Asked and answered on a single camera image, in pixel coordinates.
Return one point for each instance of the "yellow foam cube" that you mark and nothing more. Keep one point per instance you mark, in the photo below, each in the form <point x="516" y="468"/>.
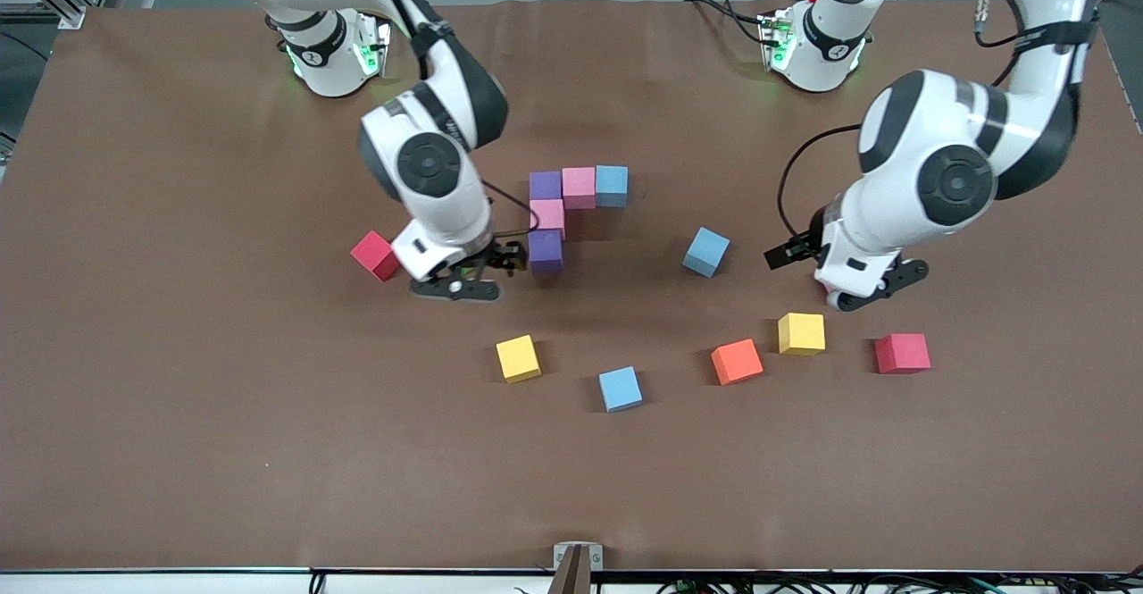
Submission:
<point x="518" y="359"/>
<point x="801" y="332"/>

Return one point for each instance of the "white table edge rail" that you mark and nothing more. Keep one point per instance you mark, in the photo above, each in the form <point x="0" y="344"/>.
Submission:
<point x="179" y="583"/>

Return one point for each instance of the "silver metal mount bracket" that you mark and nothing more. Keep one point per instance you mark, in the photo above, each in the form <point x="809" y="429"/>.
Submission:
<point x="593" y="556"/>

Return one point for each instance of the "blue foam cube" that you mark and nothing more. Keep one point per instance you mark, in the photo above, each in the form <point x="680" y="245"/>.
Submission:
<point x="705" y="251"/>
<point x="620" y="388"/>
<point x="612" y="185"/>

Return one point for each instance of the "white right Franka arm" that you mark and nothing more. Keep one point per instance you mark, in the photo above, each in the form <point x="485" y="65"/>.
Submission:
<point x="446" y="219"/>

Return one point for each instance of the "orange foam cube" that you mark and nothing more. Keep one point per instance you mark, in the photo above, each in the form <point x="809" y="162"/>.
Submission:
<point x="736" y="361"/>

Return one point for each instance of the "purple foam cube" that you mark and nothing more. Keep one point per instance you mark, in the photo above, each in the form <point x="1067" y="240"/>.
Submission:
<point x="545" y="185"/>
<point x="545" y="250"/>

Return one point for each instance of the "brown table mat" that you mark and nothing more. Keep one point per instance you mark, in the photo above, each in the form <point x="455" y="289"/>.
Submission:
<point x="268" y="451"/>

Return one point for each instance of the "red foam cube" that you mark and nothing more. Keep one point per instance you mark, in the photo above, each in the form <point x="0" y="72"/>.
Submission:
<point x="902" y="352"/>
<point x="373" y="255"/>

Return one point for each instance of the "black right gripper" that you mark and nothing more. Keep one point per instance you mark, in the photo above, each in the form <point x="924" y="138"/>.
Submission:
<point x="502" y="256"/>

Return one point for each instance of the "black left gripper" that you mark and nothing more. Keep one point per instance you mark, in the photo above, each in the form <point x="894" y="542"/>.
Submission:
<point x="797" y="250"/>

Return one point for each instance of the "pink foam cube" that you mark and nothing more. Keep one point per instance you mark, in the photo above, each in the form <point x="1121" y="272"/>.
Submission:
<point x="552" y="212"/>
<point x="579" y="187"/>

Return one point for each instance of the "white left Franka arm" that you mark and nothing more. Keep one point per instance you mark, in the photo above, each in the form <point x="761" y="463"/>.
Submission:
<point x="902" y="219"/>

